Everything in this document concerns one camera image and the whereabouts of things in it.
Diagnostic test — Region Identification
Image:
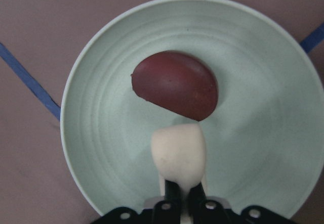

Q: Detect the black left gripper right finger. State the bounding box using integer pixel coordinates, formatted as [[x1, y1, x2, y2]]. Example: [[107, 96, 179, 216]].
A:
[[188, 183, 228, 224]]

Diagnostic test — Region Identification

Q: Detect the white bun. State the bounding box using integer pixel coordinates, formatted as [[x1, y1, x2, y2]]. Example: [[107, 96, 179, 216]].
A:
[[150, 123, 207, 196]]

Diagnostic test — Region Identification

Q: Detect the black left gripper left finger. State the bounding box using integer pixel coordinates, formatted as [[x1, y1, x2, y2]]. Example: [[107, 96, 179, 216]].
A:
[[152, 180, 182, 224]]

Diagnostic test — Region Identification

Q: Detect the dark red bun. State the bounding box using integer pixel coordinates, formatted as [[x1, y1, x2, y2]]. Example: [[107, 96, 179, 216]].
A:
[[131, 51, 218, 121]]

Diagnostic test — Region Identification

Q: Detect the pale green plate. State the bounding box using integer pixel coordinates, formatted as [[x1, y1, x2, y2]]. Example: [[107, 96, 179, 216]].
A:
[[60, 0, 323, 218]]

